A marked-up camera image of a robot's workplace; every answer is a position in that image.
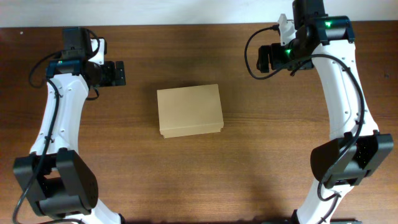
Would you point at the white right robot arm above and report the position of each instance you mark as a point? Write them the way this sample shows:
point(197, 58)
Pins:
point(315, 40)

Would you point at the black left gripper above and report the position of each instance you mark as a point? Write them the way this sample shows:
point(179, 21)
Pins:
point(111, 78)

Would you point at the brown cardboard box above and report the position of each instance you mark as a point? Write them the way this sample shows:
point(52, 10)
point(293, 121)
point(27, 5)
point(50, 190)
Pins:
point(189, 111)

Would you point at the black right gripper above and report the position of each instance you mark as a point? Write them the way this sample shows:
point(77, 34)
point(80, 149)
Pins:
point(275, 49)

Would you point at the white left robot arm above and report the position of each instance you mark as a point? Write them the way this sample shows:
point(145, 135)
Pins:
point(54, 179)

